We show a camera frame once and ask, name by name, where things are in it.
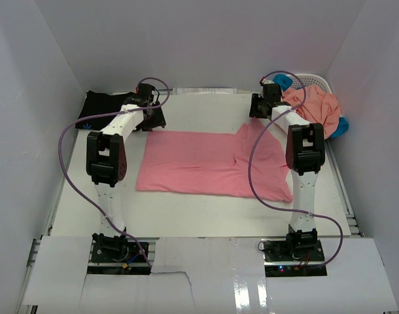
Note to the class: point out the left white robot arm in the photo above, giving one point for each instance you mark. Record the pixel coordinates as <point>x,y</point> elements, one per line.
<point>106,161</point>

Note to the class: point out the white perforated laundry basket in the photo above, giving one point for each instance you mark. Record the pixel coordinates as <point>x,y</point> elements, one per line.
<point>302,80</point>

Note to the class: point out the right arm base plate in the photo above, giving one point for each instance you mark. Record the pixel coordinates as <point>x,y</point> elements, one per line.
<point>279,262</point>

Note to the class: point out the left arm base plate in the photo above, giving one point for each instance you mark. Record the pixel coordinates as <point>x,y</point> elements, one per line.
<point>118,255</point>

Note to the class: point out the salmon orange t shirt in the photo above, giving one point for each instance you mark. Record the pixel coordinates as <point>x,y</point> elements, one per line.
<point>319,107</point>

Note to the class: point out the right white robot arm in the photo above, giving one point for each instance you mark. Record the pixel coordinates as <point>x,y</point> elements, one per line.
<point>305,156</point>

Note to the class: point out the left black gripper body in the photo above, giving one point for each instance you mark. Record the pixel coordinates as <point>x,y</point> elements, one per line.
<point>146,120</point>

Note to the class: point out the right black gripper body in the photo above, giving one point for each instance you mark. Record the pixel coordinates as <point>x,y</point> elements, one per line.
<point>264,103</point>

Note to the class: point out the white paper sheets at back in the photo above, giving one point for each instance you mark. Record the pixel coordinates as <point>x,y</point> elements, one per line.
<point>201,91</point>

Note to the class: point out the pink t shirt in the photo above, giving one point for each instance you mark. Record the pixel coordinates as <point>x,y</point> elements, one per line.
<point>222,164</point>

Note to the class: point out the folded black t shirt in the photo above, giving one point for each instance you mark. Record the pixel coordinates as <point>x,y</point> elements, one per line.
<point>100,103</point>

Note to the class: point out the blue t shirt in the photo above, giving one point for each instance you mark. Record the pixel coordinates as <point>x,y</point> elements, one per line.
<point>285,83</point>

